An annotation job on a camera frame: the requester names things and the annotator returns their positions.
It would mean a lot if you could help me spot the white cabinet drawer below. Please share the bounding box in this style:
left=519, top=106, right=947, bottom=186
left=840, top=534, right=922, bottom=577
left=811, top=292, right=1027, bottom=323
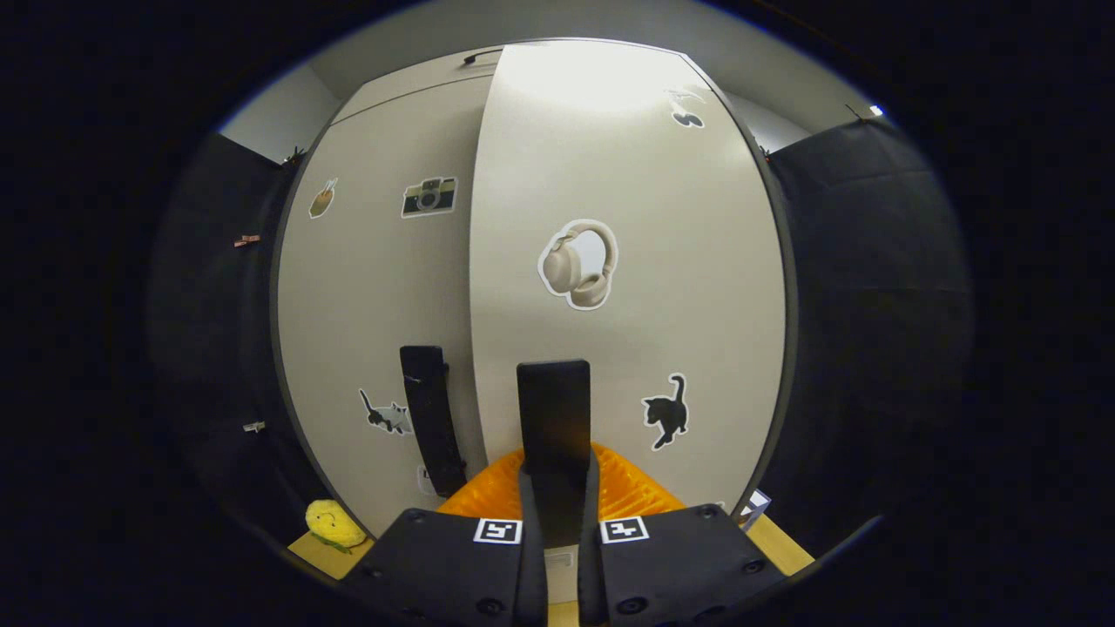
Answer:
left=335, top=44, right=506, bottom=123

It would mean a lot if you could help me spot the white double-door shoe cabinet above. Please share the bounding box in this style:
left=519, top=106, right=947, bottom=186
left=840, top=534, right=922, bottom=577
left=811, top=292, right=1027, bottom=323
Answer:
left=268, top=37, right=798, bottom=541

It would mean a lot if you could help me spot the white camera-sticker cabinet door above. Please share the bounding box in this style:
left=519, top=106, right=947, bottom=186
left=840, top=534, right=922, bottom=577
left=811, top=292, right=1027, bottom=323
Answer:
left=277, top=74, right=496, bottom=536

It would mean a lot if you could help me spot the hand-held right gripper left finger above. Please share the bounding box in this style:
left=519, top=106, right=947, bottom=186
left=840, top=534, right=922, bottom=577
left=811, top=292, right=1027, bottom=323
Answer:
left=338, top=448, right=551, bottom=627

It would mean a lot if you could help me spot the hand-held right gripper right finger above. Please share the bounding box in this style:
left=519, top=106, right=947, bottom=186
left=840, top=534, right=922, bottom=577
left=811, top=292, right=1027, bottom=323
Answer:
left=577, top=442, right=789, bottom=627

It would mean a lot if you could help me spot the black backdrop cloth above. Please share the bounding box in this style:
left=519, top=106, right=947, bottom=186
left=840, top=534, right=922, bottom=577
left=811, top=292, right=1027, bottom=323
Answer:
left=148, top=118, right=975, bottom=558

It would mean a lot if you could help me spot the black door handle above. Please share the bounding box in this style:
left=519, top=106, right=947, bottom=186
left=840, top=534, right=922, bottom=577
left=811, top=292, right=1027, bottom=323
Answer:
left=516, top=359, right=593, bottom=549
left=399, top=345, right=468, bottom=499

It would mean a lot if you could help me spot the white headphones-sticker cabinet door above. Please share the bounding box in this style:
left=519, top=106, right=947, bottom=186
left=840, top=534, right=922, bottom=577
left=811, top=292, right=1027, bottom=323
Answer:
left=469, top=39, right=787, bottom=523

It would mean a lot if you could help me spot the yellow plush toy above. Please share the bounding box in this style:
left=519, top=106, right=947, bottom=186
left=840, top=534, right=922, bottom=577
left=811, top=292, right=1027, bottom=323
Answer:
left=305, top=499, right=368, bottom=554

